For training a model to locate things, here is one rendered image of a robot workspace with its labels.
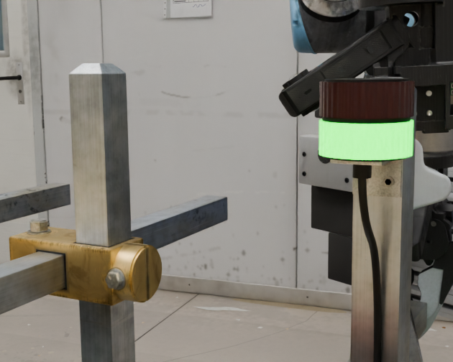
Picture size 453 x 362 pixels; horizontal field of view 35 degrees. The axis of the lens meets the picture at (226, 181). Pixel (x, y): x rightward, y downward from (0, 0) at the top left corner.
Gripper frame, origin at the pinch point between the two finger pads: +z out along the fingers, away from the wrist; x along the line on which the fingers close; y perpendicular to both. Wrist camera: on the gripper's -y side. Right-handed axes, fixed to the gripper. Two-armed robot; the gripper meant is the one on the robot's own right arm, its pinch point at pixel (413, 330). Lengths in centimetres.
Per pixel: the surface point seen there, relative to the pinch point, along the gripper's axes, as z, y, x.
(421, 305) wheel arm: -3.7, -1.8, -1.2
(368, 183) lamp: -22.2, -30.4, -3.5
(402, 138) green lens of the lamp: -25.9, -34.3, -6.8
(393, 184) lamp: -22.3, -30.4, -5.3
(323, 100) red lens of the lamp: -28.3, -35.1, -1.9
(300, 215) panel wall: 43, 227, 105
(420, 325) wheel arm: -2.1, -3.8, -1.5
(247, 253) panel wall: 64, 224, 131
